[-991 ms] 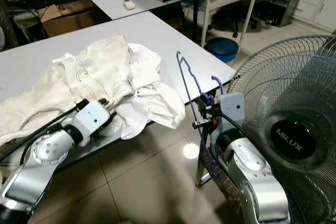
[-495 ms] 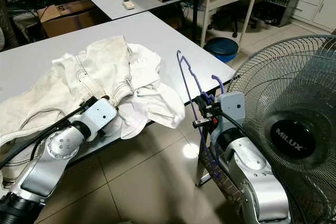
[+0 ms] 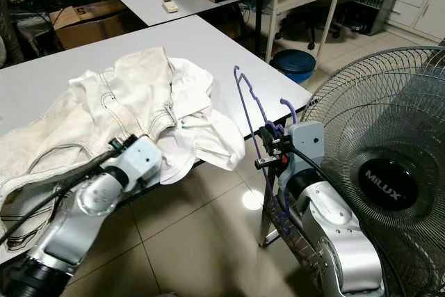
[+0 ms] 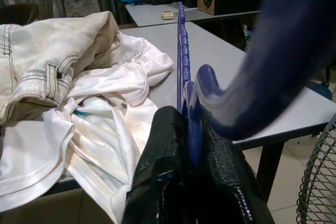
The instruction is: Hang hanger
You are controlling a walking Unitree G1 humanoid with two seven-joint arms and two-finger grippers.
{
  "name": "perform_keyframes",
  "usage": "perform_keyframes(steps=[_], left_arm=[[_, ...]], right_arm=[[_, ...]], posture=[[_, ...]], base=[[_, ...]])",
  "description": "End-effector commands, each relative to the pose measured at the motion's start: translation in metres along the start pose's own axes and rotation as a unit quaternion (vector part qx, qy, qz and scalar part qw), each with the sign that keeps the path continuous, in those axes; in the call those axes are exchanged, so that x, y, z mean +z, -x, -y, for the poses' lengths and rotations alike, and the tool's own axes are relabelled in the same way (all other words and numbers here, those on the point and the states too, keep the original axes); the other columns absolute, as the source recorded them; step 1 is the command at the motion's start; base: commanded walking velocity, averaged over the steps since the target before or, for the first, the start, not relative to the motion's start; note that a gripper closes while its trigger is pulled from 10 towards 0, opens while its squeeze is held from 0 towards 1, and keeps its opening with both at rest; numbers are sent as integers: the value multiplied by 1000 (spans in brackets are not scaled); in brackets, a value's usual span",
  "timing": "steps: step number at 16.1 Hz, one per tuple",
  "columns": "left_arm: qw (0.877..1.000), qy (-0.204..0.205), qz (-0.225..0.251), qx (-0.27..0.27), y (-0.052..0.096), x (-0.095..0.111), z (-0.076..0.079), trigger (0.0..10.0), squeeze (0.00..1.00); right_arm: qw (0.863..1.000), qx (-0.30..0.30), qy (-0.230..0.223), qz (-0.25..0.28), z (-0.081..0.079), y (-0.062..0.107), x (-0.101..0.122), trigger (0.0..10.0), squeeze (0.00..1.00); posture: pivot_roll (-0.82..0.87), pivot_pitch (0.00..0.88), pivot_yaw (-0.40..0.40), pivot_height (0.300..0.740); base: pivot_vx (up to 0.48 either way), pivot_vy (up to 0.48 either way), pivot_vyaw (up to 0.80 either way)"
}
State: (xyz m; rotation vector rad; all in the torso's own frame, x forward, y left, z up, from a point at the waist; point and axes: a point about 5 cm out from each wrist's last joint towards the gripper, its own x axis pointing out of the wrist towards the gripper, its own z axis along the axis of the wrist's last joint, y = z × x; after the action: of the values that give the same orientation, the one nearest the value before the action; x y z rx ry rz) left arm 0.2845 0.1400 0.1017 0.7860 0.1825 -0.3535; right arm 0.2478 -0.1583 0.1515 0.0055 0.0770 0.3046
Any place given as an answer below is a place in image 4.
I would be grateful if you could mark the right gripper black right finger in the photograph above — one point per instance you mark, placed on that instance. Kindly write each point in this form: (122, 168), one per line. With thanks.
(225, 187)

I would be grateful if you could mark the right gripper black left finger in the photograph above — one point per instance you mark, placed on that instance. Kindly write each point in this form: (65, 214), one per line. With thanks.
(162, 176)

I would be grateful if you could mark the white t-shirt colour print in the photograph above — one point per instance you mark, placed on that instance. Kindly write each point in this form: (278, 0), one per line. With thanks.
(99, 140)

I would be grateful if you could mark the purple plastic hanger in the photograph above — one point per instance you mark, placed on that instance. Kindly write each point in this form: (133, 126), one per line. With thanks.
(275, 51)

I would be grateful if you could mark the grey side table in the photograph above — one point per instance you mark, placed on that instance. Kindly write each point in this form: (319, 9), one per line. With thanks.
(149, 16)

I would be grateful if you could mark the small beige box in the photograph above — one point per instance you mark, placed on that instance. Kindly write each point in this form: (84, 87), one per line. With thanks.
(168, 15)

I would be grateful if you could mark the cream jeans dark stitching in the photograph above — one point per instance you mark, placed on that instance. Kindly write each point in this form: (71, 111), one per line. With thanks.
(39, 48)

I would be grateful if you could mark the dark brown armchair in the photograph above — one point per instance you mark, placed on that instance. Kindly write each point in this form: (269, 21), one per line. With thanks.
(18, 14)

